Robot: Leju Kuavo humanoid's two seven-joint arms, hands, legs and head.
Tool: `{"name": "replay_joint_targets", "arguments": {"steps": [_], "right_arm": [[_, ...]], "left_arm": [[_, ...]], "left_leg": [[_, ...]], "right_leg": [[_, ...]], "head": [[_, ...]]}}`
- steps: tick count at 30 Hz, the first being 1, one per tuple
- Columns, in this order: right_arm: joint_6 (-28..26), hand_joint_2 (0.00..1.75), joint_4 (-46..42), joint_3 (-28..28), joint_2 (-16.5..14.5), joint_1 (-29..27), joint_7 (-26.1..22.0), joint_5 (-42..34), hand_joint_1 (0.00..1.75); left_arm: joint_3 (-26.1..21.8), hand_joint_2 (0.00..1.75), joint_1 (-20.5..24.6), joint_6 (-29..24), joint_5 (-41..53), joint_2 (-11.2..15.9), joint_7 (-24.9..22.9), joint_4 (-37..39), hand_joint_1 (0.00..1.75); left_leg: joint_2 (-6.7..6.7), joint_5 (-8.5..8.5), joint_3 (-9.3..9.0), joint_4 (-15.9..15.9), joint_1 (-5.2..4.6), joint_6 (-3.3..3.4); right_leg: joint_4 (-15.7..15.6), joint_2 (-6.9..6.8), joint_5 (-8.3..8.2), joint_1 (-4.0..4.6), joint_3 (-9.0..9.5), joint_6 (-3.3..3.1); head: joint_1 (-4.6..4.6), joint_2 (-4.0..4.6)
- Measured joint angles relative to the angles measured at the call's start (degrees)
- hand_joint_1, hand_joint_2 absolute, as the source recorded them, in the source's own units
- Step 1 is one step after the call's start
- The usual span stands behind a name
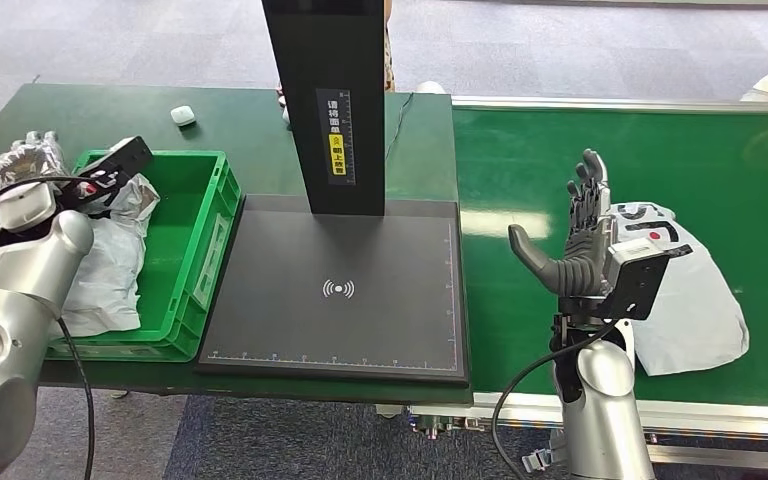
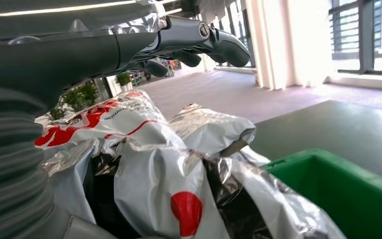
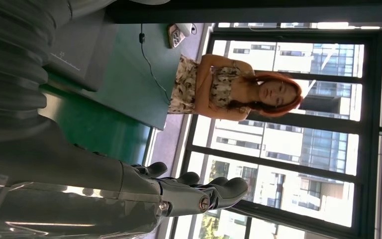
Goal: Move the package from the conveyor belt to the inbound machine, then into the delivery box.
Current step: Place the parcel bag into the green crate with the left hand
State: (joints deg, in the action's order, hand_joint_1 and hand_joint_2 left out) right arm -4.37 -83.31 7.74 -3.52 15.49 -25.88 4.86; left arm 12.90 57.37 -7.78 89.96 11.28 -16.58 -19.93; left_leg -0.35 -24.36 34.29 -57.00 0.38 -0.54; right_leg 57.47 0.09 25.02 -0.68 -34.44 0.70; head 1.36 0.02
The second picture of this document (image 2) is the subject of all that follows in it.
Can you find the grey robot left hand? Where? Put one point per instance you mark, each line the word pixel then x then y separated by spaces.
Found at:
pixel 62 52

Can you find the white package with red print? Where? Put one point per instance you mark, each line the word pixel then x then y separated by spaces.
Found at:
pixel 145 184

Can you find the green leafy plant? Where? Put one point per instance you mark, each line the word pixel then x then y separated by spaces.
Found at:
pixel 79 97

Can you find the potted green plant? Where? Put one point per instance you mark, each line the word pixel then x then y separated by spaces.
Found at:
pixel 124 79

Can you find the white curtain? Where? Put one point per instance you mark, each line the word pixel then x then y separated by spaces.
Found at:
pixel 286 43

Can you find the green plastic crate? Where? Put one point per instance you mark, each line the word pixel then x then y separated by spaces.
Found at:
pixel 342 198

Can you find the black window frame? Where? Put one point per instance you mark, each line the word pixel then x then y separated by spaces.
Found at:
pixel 365 39

